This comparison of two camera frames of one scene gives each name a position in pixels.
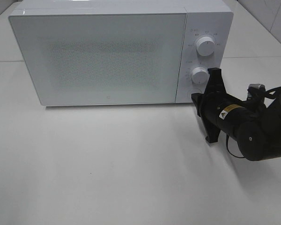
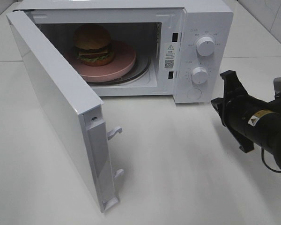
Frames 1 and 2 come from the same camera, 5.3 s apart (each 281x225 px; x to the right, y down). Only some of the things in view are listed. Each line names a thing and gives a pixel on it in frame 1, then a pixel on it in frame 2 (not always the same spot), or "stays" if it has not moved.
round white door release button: x=192 y=91 stays
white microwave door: x=103 y=58 -> x=72 y=109
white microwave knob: x=200 y=75 stays
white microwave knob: x=205 y=46 stays
